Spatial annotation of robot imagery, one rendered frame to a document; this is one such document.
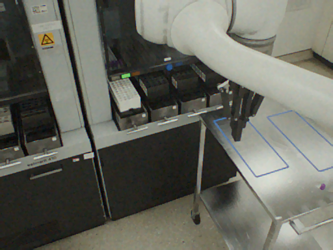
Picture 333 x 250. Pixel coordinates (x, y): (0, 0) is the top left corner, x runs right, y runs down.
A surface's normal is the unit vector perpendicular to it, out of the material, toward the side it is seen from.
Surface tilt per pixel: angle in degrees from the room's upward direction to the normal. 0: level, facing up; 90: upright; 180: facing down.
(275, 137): 0
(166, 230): 0
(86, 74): 90
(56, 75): 90
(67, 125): 90
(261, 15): 91
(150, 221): 0
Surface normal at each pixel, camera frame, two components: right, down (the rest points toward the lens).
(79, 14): 0.39, 0.59
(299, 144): -0.01, -0.76
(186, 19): -0.25, 0.21
